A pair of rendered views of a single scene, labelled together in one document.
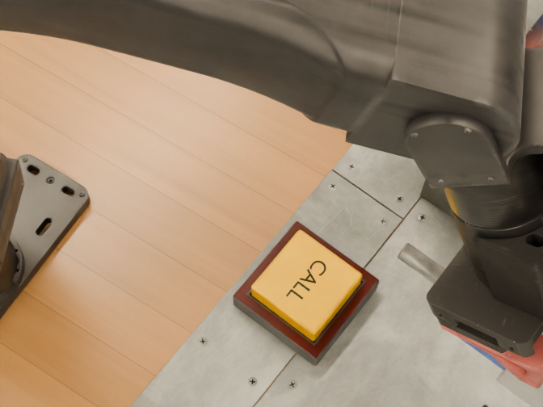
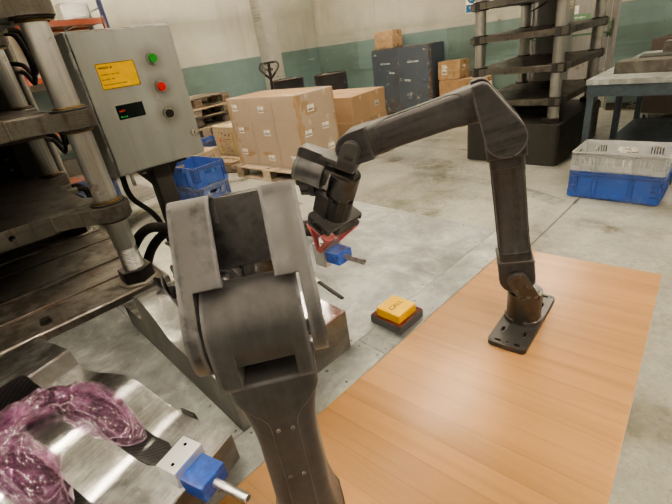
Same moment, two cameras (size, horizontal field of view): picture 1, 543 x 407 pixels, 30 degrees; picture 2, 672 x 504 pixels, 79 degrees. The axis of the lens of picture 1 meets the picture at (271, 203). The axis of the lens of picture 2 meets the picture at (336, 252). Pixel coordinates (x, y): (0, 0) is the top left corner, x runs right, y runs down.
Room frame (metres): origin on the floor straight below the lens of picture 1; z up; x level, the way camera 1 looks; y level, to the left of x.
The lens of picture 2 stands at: (0.98, 0.01, 1.35)
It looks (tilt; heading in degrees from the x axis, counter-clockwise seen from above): 27 degrees down; 191
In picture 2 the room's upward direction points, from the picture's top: 9 degrees counter-clockwise
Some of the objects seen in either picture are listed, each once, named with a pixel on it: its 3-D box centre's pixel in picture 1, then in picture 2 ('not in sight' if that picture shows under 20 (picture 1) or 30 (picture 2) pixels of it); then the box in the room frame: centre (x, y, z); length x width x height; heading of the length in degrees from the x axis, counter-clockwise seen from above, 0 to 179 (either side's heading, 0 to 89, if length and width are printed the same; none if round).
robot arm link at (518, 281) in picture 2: not in sight; (521, 277); (0.27, 0.22, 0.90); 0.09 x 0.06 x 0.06; 172
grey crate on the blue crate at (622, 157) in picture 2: not in sight; (622, 157); (-2.34, 1.63, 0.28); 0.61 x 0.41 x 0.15; 53
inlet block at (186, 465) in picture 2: not in sight; (209, 479); (0.66, -0.27, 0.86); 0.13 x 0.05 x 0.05; 70
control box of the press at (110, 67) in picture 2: not in sight; (185, 249); (-0.30, -0.82, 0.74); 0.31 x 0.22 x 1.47; 142
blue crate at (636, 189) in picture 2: not in sight; (618, 179); (-2.34, 1.63, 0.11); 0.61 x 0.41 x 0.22; 53
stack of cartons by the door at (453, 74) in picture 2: not in sight; (465, 86); (-6.38, 1.07, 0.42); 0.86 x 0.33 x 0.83; 53
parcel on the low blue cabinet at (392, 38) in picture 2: not in sight; (388, 39); (-7.15, -0.12, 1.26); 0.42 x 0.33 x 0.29; 53
